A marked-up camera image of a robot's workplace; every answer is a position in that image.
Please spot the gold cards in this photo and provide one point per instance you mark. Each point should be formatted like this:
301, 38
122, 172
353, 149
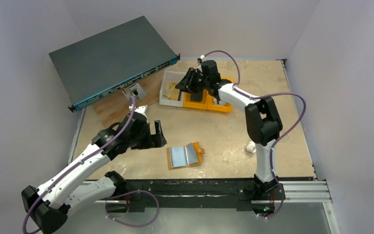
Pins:
171, 93

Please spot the wooden board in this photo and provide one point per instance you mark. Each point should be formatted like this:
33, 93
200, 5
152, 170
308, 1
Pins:
115, 107

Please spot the grey network switch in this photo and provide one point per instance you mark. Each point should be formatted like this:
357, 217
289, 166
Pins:
108, 62

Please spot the yellow bin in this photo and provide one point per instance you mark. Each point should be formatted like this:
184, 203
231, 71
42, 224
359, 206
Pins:
212, 104
195, 101

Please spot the white plastic bin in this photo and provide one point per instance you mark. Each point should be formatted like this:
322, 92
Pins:
171, 76

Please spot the yellow leather card holder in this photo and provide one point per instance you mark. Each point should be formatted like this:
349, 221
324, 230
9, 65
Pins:
185, 156

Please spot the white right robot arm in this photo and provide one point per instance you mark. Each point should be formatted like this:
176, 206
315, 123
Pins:
263, 122

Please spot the yellow right bin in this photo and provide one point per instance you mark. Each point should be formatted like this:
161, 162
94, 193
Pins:
212, 104

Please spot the white plastic cylinder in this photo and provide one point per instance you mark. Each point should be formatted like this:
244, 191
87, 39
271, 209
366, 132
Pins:
251, 147

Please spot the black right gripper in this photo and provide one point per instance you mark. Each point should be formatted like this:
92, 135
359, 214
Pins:
195, 80

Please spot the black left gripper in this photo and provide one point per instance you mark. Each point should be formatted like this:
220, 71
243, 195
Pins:
152, 141

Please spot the grey metal bracket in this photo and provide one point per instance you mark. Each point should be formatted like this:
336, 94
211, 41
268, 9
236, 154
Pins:
134, 90

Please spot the yellow middle bin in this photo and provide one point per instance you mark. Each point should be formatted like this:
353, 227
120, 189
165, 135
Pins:
195, 101

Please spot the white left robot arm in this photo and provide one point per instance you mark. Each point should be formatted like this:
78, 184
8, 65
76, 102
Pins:
50, 204

